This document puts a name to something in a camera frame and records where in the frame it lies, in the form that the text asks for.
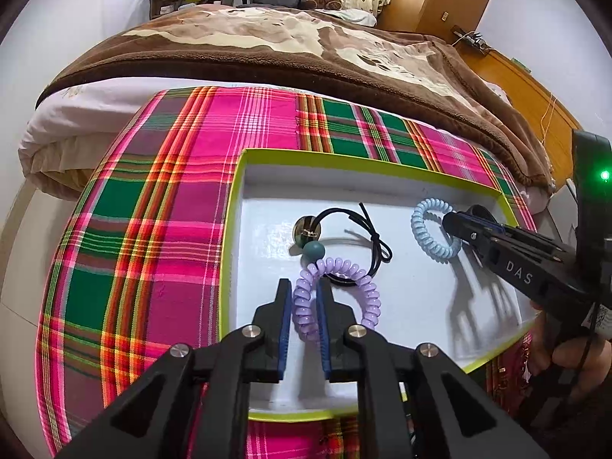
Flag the light blue spiral hair tie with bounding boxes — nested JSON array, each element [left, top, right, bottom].
[[410, 197, 464, 264]]

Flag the black cord bead necklace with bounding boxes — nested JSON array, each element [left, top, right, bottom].
[[291, 201, 393, 288]]

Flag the white bed sheet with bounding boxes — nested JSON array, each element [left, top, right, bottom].
[[18, 75, 193, 202]]

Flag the purple spiral hair tie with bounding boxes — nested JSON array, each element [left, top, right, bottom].
[[291, 256, 383, 344]]

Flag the pink plaid cloth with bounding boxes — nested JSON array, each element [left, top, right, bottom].
[[35, 86, 534, 453]]

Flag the wooden headboard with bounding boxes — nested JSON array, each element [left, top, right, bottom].
[[456, 44, 582, 187]]

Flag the yellow-green shallow box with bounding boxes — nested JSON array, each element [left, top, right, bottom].
[[218, 147, 537, 423]]

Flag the person right hand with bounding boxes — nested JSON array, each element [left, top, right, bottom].
[[528, 311, 611, 403]]

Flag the brown fleece blanket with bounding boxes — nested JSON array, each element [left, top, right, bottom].
[[44, 5, 553, 190]]

